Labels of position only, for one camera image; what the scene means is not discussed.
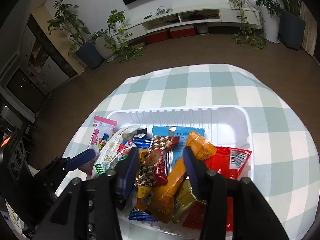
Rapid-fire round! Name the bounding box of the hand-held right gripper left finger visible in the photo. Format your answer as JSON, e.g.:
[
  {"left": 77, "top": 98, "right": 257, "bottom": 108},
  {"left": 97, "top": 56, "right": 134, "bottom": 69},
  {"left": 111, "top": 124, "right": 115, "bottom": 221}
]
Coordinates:
[{"left": 32, "top": 147, "right": 141, "bottom": 240}]

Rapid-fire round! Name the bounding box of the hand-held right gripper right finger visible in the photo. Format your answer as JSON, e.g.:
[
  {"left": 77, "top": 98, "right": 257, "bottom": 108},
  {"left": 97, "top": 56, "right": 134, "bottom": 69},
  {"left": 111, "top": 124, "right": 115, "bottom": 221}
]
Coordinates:
[{"left": 183, "top": 146, "right": 292, "bottom": 240}]

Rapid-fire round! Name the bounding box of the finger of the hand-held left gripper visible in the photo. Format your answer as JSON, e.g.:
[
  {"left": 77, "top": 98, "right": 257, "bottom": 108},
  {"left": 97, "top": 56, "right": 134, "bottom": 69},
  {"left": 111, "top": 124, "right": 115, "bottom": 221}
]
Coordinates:
[{"left": 35, "top": 149, "right": 96, "bottom": 180}]

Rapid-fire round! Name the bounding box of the orange snack packet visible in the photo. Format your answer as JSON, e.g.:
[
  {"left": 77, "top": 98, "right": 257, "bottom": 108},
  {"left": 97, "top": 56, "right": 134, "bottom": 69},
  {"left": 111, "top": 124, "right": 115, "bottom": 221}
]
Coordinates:
[{"left": 144, "top": 131, "right": 217, "bottom": 223}]

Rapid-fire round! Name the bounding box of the green red snack packet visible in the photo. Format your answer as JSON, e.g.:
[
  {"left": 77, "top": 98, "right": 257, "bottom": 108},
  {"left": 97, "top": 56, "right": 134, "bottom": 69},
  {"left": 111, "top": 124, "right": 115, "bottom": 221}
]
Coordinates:
[{"left": 117, "top": 141, "right": 133, "bottom": 156}]

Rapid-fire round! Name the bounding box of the brown star-print chocolate packet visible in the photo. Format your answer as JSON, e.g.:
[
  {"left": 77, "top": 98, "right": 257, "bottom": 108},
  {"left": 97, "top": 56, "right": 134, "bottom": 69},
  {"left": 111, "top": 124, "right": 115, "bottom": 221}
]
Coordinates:
[{"left": 135, "top": 135, "right": 180, "bottom": 187}]

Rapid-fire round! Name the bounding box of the gold snack packet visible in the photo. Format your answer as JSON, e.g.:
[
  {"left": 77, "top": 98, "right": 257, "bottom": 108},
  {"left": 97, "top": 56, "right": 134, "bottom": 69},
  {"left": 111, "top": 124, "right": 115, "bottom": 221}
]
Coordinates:
[{"left": 171, "top": 179, "right": 208, "bottom": 224}]

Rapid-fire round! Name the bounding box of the white snack packet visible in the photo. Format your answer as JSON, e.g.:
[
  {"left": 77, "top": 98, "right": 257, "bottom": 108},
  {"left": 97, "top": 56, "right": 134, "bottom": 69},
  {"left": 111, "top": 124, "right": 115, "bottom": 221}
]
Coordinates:
[{"left": 92, "top": 126, "right": 140, "bottom": 179}]

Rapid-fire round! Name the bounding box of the dark blue chip packet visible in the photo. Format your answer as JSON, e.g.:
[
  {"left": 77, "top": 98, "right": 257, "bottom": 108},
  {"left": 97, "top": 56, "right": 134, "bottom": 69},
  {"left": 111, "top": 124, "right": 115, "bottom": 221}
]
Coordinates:
[{"left": 125, "top": 138, "right": 160, "bottom": 223}]

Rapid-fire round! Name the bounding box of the pink cartoon snack packet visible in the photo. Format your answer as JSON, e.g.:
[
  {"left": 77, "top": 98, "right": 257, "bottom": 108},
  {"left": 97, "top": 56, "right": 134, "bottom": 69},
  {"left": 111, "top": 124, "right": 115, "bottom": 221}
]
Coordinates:
[{"left": 88, "top": 116, "right": 118, "bottom": 176}]

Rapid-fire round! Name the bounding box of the black cookie packet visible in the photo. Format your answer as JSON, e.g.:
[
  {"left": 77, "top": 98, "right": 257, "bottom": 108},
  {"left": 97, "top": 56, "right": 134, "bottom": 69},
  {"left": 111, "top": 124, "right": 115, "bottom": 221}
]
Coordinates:
[{"left": 133, "top": 128, "right": 148, "bottom": 140}]

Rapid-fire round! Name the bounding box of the light blue snack packet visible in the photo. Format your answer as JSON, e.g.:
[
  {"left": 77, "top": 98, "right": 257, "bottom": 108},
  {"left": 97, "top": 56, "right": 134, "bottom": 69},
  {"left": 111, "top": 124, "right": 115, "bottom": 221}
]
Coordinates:
[{"left": 152, "top": 126, "right": 205, "bottom": 175}]

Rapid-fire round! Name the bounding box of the white plastic tray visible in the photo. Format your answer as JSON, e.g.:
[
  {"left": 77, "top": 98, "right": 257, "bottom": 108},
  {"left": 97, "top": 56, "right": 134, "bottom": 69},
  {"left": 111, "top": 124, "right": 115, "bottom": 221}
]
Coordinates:
[{"left": 106, "top": 105, "right": 255, "bottom": 237}]

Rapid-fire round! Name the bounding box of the grey framed appliance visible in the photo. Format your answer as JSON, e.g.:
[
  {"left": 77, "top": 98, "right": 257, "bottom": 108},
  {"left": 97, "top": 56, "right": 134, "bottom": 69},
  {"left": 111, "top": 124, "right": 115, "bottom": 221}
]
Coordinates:
[{"left": 0, "top": 67, "right": 47, "bottom": 120}]

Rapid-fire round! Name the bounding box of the green checked tablecloth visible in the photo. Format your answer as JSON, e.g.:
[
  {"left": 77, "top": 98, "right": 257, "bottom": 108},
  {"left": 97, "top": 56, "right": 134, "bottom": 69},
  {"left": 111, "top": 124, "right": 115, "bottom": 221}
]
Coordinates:
[{"left": 61, "top": 64, "right": 320, "bottom": 240}]

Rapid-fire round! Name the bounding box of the leafy plant in dark pot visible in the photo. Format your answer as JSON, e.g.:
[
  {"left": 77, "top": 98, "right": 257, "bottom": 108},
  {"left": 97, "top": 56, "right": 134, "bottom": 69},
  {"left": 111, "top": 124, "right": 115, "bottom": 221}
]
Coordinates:
[{"left": 46, "top": 0, "right": 105, "bottom": 70}]

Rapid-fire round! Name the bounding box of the small plant in white pot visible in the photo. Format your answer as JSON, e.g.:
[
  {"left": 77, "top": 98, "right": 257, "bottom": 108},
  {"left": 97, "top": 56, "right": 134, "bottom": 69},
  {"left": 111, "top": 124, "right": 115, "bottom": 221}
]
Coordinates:
[{"left": 91, "top": 30, "right": 118, "bottom": 62}]

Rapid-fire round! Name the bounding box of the red storage box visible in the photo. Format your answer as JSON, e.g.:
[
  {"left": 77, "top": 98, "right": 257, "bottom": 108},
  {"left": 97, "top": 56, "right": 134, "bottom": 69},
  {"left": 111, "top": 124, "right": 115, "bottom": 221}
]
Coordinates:
[
  {"left": 169, "top": 25, "right": 196, "bottom": 38},
  {"left": 146, "top": 30, "right": 169, "bottom": 44}
]

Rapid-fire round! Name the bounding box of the small white pot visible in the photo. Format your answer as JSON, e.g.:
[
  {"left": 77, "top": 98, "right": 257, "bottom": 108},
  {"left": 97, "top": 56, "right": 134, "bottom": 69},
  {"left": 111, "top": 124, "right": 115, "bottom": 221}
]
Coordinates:
[{"left": 196, "top": 23, "right": 210, "bottom": 35}]

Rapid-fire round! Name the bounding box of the white television cabinet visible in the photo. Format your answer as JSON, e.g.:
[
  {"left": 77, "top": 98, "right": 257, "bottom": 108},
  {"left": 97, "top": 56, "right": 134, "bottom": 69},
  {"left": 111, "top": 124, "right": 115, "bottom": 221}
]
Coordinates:
[{"left": 111, "top": 4, "right": 262, "bottom": 42}]

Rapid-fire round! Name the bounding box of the bushy plant in white pot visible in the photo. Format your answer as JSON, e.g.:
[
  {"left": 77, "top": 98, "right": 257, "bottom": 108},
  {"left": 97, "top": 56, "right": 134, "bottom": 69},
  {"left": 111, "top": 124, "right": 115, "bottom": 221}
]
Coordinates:
[{"left": 249, "top": 0, "right": 282, "bottom": 44}]

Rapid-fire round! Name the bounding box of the tall broad-leaf plant, dark pot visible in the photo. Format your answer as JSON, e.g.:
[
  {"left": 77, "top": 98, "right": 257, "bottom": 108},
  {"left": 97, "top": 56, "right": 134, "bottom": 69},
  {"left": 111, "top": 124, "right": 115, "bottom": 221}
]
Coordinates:
[{"left": 260, "top": 0, "right": 307, "bottom": 50}]

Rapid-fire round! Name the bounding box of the beige curtain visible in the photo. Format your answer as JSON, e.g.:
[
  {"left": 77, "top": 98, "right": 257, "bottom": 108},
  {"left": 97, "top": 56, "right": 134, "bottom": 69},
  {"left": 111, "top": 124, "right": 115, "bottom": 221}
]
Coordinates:
[{"left": 300, "top": 2, "right": 320, "bottom": 58}]

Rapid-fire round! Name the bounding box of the bundle of cables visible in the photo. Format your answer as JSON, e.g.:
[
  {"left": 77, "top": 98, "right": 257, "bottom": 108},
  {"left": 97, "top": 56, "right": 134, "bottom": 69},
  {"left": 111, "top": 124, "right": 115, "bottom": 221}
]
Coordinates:
[{"left": 150, "top": 6, "right": 173, "bottom": 15}]

